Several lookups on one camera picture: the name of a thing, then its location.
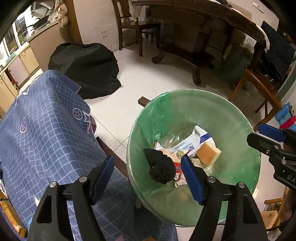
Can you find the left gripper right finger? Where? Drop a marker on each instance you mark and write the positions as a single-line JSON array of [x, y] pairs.
[[243, 219]]

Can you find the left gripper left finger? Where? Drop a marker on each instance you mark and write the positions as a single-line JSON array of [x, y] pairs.
[[51, 219]]

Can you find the yellow snack packet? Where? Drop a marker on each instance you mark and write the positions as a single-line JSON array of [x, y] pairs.
[[12, 216]]

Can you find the tan sponge block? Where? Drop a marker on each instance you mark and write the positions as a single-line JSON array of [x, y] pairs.
[[208, 153]]

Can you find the red white snack wrapper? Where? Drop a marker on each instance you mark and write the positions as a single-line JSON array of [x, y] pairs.
[[179, 176]]

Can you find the white blue wipes packet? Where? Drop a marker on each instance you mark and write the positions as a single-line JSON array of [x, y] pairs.
[[188, 146]]

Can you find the black cloth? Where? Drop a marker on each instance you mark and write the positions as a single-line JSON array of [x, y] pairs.
[[161, 167]]

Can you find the green-lined trash bin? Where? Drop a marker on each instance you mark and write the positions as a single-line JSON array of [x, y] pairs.
[[206, 127]]

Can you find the kitchen base cabinets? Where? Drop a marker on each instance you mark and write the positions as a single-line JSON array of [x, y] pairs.
[[31, 58]]

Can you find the blue and red bottles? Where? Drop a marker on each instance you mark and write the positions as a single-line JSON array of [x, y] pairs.
[[286, 117]]

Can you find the wooden chair near bin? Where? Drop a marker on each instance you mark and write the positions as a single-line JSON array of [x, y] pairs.
[[272, 102]]

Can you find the blue star-pattern tablecloth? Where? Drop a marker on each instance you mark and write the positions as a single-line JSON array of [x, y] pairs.
[[46, 136]]

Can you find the dark wooden dining table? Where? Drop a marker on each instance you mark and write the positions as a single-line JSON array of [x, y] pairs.
[[187, 26]]

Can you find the black bag on floor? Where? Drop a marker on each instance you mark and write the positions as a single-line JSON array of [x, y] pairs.
[[92, 66]]

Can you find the black wok on stove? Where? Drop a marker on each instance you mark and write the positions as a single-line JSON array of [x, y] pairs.
[[40, 22]]

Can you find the wooden chair by wall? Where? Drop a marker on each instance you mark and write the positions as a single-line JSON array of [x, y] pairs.
[[125, 22]]

